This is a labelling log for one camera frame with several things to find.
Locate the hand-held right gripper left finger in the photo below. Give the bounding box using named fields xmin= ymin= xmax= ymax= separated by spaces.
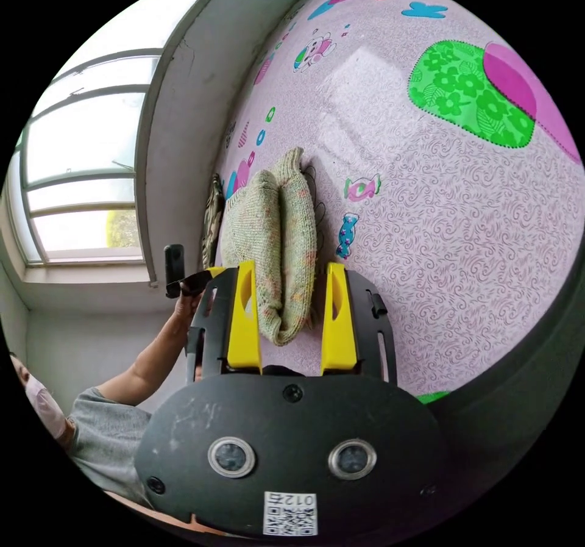
xmin=227 ymin=261 xmax=264 ymax=370

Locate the window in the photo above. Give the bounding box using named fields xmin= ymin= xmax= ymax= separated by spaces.
xmin=7 ymin=0 xmax=232 ymax=270

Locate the bed with pink printed sheet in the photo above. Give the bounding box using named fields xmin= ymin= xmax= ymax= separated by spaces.
xmin=200 ymin=0 xmax=584 ymax=406

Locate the person's left forearm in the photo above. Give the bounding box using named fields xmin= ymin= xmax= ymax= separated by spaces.
xmin=94 ymin=310 xmax=194 ymax=407

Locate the person's body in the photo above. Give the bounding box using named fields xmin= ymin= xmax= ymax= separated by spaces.
xmin=8 ymin=350 xmax=154 ymax=507

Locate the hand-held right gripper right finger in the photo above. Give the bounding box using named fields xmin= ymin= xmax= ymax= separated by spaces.
xmin=319 ymin=262 xmax=360 ymax=376

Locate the person's left hand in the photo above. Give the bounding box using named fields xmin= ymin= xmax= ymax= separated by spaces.
xmin=175 ymin=292 xmax=202 ymax=324

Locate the light green sweater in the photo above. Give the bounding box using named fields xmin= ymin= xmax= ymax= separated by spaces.
xmin=221 ymin=146 xmax=320 ymax=347

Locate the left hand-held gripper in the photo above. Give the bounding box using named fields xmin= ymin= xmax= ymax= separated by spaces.
xmin=166 ymin=266 xmax=227 ymax=299

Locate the brown patterned garment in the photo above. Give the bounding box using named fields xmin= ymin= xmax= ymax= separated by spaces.
xmin=200 ymin=173 xmax=225 ymax=270

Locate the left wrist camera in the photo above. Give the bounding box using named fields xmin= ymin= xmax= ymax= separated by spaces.
xmin=163 ymin=244 xmax=186 ymax=288

